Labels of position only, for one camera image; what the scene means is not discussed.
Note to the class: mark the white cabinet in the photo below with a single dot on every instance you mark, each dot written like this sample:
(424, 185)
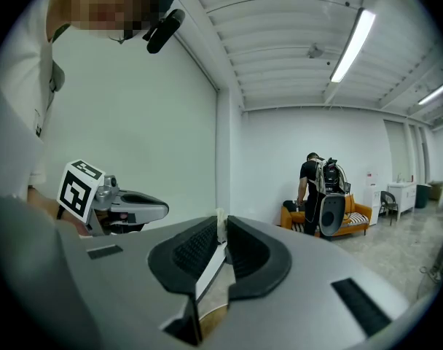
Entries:
(403, 195)

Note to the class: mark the person's white shirt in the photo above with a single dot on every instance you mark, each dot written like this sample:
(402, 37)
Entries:
(17, 86)

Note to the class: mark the striped cushion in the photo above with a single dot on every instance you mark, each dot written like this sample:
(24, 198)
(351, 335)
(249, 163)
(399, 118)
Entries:
(356, 218)

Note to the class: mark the black chair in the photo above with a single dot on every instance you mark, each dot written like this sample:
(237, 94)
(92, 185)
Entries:
(387, 202)

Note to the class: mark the grey ceiling fixture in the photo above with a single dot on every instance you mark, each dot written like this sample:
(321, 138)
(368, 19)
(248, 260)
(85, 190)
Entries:
(315, 51)

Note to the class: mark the long ceiling tube light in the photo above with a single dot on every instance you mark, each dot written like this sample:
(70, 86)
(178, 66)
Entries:
(435, 92)
(352, 46)

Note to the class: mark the person's head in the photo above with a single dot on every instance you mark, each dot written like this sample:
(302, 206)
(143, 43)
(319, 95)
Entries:
(97, 6)

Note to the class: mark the white tea bag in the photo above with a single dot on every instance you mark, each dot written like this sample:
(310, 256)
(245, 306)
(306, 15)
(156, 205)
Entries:
(220, 220)

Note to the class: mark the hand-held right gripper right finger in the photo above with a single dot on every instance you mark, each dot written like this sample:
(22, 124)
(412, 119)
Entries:
(309, 268)

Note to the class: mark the orange sofa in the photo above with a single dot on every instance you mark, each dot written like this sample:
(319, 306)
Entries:
(356, 217)

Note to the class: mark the person's left forearm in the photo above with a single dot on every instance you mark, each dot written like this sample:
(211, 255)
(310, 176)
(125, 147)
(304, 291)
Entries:
(43, 202)

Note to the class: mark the black head-worn camera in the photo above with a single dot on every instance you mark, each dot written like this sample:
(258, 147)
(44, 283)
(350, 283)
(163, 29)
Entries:
(165, 31)

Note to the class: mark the dark green bin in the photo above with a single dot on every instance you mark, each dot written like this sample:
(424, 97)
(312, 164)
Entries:
(422, 196)

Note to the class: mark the white water dispenser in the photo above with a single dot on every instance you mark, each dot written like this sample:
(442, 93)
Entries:
(371, 195)

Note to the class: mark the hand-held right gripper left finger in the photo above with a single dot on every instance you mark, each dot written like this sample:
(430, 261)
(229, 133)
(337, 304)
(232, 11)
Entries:
(134, 268)

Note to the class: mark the grey rounded device shell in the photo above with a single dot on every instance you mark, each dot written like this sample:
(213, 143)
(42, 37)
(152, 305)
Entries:
(332, 213)

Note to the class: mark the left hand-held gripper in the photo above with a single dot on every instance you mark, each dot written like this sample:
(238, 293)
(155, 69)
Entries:
(75, 191)

